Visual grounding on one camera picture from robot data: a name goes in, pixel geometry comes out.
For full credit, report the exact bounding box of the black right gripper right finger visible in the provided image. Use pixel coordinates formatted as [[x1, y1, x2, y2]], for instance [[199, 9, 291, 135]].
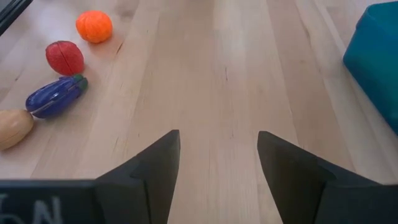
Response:
[[257, 130, 383, 224]]

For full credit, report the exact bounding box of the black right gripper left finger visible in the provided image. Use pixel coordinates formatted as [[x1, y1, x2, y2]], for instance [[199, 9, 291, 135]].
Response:
[[95, 129, 182, 224]]

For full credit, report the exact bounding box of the tan toy potato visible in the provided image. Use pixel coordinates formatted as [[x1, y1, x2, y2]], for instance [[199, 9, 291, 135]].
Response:
[[0, 108, 35, 151]]

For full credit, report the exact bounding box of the orange plastic toy orange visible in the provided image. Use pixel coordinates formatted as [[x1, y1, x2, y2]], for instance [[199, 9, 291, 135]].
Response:
[[75, 10, 113, 44]]

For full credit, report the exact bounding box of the purple toy eggplant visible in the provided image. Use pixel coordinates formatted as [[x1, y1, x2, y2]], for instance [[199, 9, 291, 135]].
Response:
[[25, 73, 89, 119]]

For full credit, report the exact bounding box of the teal plastic container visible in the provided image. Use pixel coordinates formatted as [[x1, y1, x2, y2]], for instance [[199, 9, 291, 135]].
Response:
[[343, 1, 398, 136]]

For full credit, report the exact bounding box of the large red toy strawberry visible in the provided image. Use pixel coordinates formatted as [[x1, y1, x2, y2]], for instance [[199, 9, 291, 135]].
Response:
[[45, 40, 85, 77]]

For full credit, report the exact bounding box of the black metal table frame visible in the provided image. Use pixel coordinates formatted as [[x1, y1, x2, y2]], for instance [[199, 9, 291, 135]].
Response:
[[0, 0, 34, 36]]

